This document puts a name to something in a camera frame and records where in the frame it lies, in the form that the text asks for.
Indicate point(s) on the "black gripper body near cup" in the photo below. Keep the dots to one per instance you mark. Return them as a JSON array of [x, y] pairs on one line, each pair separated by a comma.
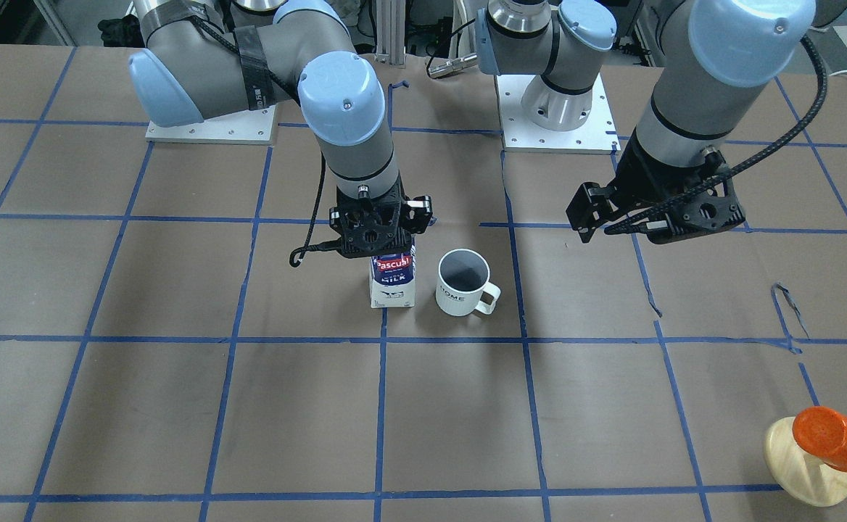
[[639, 174]]

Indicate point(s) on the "black gripper body near milk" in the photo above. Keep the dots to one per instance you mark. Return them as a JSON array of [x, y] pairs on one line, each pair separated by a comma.
[[418, 209]]

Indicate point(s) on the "blue white milk carton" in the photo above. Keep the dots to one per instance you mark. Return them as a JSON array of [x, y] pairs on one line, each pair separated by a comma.
[[391, 280]]

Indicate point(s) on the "white mug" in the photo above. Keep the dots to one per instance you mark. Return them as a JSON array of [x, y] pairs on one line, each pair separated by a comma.
[[464, 284]]

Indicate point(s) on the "grey robot arm with milk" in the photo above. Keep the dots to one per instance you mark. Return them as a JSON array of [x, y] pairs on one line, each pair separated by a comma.
[[192, 69]]

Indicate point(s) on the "grey robot arm with cup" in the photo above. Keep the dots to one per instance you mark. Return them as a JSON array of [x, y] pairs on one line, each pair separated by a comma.
[[719, 57]]

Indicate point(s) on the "orange cup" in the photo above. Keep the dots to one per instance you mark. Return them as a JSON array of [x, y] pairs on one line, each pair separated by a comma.
[[822, 432]]

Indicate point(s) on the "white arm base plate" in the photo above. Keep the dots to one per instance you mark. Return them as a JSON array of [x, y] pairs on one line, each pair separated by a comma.
[[536, 118], [247, 127]]

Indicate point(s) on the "aluminium frame post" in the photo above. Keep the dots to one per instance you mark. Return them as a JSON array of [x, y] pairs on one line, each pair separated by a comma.
[[390, 17]]

